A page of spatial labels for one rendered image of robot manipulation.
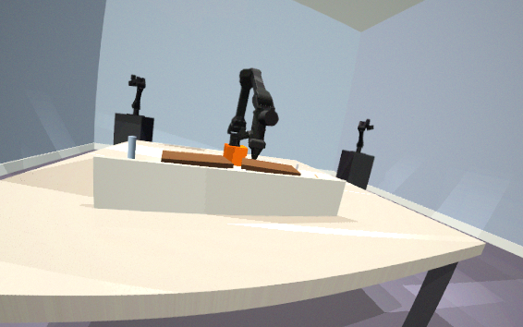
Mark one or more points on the light blue cylinder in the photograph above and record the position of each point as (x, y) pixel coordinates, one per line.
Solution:
(131, 147)

